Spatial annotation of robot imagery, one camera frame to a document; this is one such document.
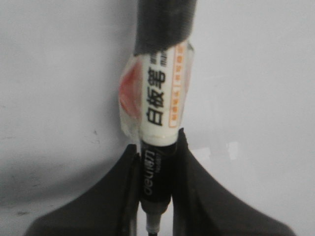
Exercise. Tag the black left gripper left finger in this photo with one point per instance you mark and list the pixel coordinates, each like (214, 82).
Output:
(109, 208)

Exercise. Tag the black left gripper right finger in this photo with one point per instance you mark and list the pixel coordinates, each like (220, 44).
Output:
(203, 207)

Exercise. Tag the black and white whiteboard marker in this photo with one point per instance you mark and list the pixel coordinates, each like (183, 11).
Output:
(152, 94)

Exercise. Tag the white whiteboard with aluminium frame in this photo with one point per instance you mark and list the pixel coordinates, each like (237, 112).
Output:
(249, 115)

